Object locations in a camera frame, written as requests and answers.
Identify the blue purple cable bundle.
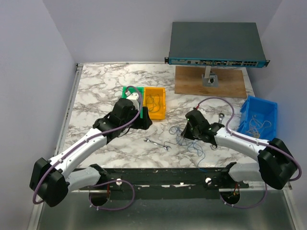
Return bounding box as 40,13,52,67
167,126,209,173

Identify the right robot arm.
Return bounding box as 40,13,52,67
181,109,298,190

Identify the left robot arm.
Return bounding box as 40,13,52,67
29,93,152,207

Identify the green plastic bin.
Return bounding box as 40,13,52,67
122,86,145,118

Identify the yellow plastic bin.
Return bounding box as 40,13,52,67
144,87,166,120

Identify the silver open-end wrench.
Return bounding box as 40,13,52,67
143,138,171,151

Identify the silver ratchet wrench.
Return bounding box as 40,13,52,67
211,113,224,150

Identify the brown wooden board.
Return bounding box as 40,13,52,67
175,66,247,99

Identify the grey metal stand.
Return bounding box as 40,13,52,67
201,66,218,88

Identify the blue plastic bin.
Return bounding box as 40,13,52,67
237,95,278,140

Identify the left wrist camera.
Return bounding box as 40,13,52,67
125,91,141,110

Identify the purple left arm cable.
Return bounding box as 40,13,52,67
33,85,144,211

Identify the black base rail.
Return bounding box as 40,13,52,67
82,165,249,200

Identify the grey network switch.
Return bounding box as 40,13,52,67
165,22,269,68

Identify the aluminium frame rail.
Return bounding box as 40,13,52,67
26,63,84,230

